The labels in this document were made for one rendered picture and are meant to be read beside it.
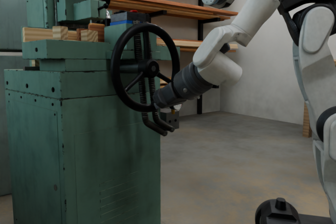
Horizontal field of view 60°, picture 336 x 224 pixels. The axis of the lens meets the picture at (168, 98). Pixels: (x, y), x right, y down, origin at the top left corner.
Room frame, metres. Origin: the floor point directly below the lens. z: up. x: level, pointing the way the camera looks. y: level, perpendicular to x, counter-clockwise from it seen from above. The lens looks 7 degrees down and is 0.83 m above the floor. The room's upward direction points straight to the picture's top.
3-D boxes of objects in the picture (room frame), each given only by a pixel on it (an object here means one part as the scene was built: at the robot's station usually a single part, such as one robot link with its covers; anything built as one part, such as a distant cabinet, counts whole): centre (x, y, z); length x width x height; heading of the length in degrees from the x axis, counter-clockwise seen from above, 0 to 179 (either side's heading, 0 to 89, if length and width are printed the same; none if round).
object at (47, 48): (1.15, 0.20, 0.87); 0.61 x 0.30 x 0.06; 135
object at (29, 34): (1.24, 0.29, 0.92); 0.60 x 0.02 x 0.05; 135
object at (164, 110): (1.28, 0.02, 0.58); 0.12 x 0.08 x 0.08; 45
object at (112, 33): (1.09, 0.14, 0.91); 0.15 x 0.14 x 0.09; 135
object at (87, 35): (1.03, 0.27, 0.92); 0.05 x 0.04 x 0.04; 141
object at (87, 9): (1.21, 0.32, 1.03); 0.14 x 0.07 x 0.09; 45
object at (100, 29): (1.17, 0.21, 0.93); 0.23 x 0.01 x 0.07; 135
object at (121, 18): (1.09, 0.13, 0.99); 0.13 x 0.11 x 0.06; 135
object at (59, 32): (0.97, 0.35, 0.92); 0.03 x 0.03 x 0.05; 68
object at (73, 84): (1.28, 0.39, 0.76); 0.57 x 0.45 x 0.09; 45
